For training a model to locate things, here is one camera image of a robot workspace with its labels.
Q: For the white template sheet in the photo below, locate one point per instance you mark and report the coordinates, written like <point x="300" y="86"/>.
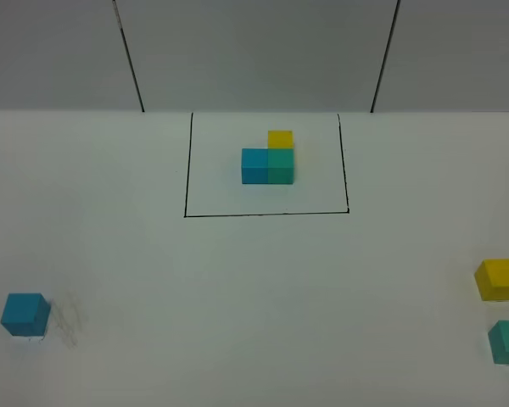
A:
<point x="214" y="187"/>

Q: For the yellow template cube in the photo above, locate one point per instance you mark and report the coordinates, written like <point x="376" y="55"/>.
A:
<point x="280" y="139"/>

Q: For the green template cube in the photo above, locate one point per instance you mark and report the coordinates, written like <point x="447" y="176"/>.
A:
<point x="281" y="166"/>

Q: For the blue template cube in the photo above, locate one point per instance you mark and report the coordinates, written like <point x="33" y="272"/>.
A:
<point x="254" y="166"/>

